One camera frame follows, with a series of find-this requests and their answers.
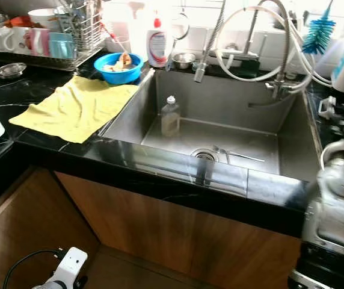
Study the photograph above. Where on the steel fork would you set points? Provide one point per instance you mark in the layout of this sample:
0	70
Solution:
241	155

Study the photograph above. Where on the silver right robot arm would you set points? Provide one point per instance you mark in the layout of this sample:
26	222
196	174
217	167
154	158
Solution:
337	198

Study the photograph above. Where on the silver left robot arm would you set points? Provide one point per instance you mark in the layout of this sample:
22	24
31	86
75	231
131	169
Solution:
58	285

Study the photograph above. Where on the yellow cloth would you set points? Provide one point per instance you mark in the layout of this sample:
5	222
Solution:
76	108

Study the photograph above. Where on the white mug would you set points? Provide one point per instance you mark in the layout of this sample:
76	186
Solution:
3	40
22	40

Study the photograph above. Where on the wooden cabinet side panel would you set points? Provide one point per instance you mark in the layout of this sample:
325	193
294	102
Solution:
27	241

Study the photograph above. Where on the pink mug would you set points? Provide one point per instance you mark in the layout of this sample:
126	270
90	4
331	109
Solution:
39	42

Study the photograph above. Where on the blue mug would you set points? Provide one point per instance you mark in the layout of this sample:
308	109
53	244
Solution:
61	46

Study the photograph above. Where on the orange bowl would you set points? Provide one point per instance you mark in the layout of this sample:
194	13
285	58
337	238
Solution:
20	21

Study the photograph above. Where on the white bowl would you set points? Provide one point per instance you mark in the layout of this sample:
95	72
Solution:
42	18

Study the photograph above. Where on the blue plastic bowl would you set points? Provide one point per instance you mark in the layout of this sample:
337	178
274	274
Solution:
118	78

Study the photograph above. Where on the wooden cabinet door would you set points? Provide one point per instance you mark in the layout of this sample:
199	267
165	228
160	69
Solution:
130	217
244	253

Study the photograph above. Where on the food scraps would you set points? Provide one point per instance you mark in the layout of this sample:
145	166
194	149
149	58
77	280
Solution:
124	60

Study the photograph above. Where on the clear plastic bottle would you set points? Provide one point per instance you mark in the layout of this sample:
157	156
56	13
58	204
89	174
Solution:
170	120

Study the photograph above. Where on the white dish soap bottle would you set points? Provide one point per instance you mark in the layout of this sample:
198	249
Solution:
157	48

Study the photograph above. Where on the small steel bowl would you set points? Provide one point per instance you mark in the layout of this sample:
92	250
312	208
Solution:
183	60

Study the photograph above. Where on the steel sink drain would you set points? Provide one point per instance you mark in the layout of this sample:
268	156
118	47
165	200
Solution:
204	155

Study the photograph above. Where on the steel pull-down sprayer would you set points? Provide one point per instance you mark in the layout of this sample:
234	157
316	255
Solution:
201	71

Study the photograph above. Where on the stainless steel sink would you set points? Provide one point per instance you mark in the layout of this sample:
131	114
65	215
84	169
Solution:
232	111

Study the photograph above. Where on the dark sponge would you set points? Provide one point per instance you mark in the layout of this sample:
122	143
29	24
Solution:
249	67

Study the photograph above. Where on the steel gooseneck tap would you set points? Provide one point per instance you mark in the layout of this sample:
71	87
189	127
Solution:
277	87

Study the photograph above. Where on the small white plastic holder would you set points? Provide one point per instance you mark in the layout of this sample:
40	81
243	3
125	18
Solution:
327	107

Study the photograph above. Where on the blue bottle brush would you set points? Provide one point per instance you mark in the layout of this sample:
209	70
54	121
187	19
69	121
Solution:
319	33

